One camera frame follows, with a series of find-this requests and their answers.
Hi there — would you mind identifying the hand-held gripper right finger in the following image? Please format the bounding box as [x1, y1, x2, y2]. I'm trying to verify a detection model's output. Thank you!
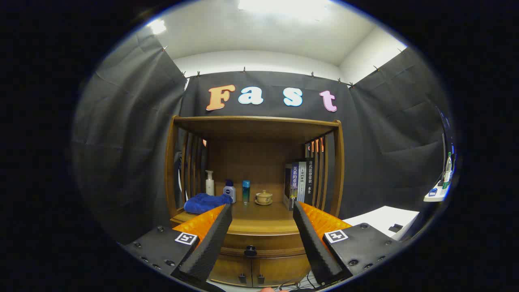
[293, 201, 406, 286]

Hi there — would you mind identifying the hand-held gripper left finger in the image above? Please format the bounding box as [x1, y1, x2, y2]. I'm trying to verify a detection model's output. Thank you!
[122, 204, 234, 290]

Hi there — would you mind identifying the wooden drawer with black knob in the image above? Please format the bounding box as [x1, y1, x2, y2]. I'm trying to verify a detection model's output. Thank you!
[221, 232, 312, 258]

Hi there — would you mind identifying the wooden cabinet door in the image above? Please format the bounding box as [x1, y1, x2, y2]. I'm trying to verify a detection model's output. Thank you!
[251, 255, 312, 288]
[209, 255, 253, 288]

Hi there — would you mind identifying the wooden countertop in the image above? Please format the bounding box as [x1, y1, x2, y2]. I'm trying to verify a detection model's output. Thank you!
[170, 201, 349, 236]

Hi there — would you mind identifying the white side cabinet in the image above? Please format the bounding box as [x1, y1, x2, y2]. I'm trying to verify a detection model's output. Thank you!
[343, 206, 420, 242]

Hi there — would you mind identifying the wooden cabinet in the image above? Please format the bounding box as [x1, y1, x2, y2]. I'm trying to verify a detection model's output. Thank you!
[164, 115, 345, 288]

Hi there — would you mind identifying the blue towel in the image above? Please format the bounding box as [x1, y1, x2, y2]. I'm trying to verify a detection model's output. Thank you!
[184, 193, 234, 215]

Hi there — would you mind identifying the white bottle with blue cap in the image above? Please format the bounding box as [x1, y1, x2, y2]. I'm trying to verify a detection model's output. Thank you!
[223, 179, 236, 203]

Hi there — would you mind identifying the blue spine book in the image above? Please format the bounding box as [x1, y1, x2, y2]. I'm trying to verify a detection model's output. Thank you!
[283, 163, 300, 211]

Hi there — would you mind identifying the green bottle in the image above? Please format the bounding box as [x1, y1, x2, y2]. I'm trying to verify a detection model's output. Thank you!
[442, 152, 453, 190]

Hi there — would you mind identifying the small ceiling light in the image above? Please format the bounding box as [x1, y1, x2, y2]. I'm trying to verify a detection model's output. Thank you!
[147, 19, 167, 35]

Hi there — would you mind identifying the large ceiling light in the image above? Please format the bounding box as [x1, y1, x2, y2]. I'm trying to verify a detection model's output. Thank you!
[237, 0, 331, 19]

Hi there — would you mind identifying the black floor cable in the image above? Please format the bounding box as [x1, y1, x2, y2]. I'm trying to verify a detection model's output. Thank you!
[280, 271, 325, 291]

